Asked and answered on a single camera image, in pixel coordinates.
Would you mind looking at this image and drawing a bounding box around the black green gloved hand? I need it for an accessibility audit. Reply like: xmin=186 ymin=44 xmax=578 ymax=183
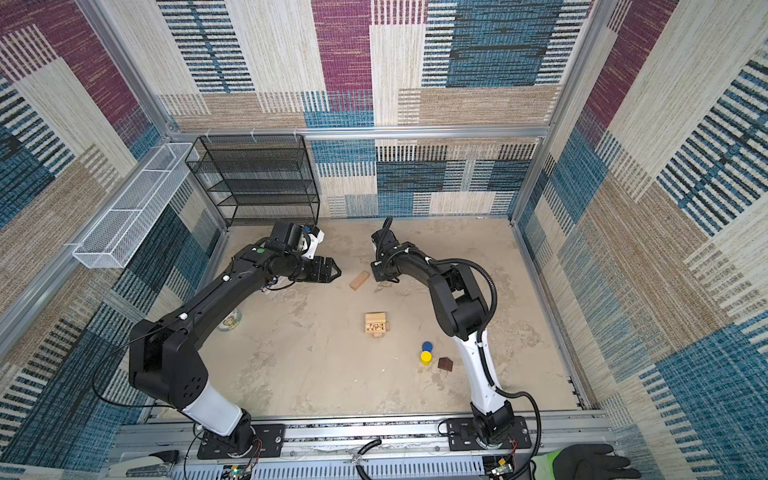
xmin=530 ymin=444 xmax=641 ymax=480

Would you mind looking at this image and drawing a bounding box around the black wire shelf rack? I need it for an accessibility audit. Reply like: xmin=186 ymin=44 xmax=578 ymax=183
xmin=185 ymin=134 xmax=320 ymax=227

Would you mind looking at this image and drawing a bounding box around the white wire basket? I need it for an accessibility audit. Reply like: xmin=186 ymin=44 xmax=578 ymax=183
xmin=72 ymin=143 xmax=192 ymax=269

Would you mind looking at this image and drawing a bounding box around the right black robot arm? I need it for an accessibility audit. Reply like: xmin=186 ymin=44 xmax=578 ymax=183
xmin=371 ymin=216 xmax=531 ymax=446

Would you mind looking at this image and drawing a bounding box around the dark brown house block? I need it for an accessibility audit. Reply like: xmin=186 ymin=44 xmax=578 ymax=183
xmin=438 ymin=357 xmax=454 ymax=372

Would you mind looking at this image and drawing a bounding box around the plain wood block left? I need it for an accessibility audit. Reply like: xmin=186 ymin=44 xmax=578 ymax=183
xmin=349 ymin=271 xmax=370 ymax=291

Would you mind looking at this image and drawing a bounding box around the cow picture wood block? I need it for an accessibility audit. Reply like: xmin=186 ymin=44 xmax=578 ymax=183
xmin=365 ymin=321 xmax=388 ymax=335

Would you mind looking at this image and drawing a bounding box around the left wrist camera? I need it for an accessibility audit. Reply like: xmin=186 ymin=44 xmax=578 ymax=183
xmin=302 ymin=225 xmax=325 ymax=259

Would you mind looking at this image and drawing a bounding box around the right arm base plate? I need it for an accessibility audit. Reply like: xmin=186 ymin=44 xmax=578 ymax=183
xmin=437 ymin=416 xmax=533 ymax=451

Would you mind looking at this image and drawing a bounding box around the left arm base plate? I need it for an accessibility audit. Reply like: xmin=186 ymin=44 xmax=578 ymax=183
xmin=196 ymin=423 xmax=286 ymax=460

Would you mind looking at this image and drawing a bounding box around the aluminium front rail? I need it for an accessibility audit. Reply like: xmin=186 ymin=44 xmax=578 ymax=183
xmin=99 ymin=410 xmax=617 ymax=479

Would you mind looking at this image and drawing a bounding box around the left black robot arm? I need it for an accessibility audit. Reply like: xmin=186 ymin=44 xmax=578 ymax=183
xmin=128 ymin=221 xmax=341 ymax=457

